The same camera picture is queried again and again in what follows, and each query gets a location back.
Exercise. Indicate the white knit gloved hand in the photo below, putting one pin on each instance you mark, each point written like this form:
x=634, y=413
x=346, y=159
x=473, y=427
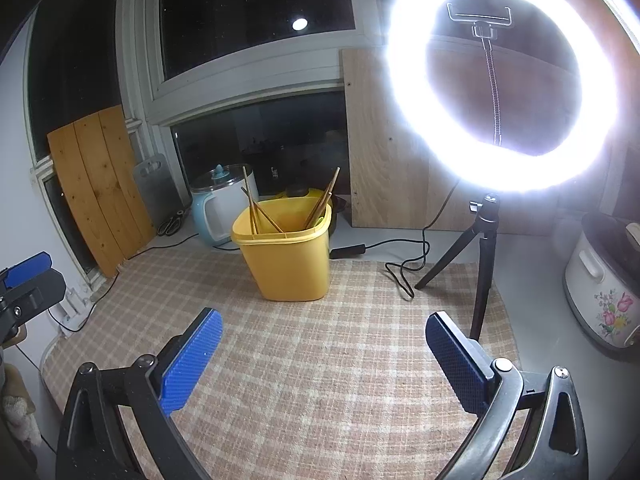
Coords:
x=18, y=409

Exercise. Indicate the yellow plastic utensil bin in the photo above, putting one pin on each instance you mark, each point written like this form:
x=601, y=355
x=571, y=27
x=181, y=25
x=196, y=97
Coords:
x=289, y=266

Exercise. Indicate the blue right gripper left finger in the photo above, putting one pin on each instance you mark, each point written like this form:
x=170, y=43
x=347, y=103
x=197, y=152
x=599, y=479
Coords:
x=183, y=361

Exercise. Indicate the orange pine wood board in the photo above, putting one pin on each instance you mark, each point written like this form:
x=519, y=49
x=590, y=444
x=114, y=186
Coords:
x=94, y=161

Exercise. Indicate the white window frame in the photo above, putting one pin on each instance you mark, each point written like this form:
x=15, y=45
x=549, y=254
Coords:
x=211, y=81

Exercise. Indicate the grey plastic cutting board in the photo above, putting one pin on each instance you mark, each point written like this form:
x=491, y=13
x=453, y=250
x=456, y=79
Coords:
x=157, y=189

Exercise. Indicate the light oak wood panel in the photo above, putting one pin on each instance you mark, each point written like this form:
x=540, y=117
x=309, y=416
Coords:
x=395, y=180

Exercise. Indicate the white blue electric kettle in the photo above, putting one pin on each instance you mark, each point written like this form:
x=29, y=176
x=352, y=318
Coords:
x=218, y=198

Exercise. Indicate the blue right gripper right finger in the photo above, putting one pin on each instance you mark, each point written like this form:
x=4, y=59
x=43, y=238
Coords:
x=465, y=364

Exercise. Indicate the red wooden chopstick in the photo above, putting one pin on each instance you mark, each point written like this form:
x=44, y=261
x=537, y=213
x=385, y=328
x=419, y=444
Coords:
x=253, y=226
x=324, y=199
x=255, y=206
x=320, y=204

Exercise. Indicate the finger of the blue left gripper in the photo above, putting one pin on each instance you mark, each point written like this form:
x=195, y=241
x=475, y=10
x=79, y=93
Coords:
x=25, y=270

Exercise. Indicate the phone holder clamp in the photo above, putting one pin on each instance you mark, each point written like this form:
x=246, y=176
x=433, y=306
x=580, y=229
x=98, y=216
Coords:
x=483, y=26

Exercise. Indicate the white floral rice cooker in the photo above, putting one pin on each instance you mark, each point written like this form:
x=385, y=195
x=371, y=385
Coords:
x=601, y=281

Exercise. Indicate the black handled scissors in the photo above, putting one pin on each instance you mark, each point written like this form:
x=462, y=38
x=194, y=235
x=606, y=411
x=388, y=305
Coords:
x=174, y=223

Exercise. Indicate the white wall plug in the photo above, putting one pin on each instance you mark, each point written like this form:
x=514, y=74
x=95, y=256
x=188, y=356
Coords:
x=73, y=305

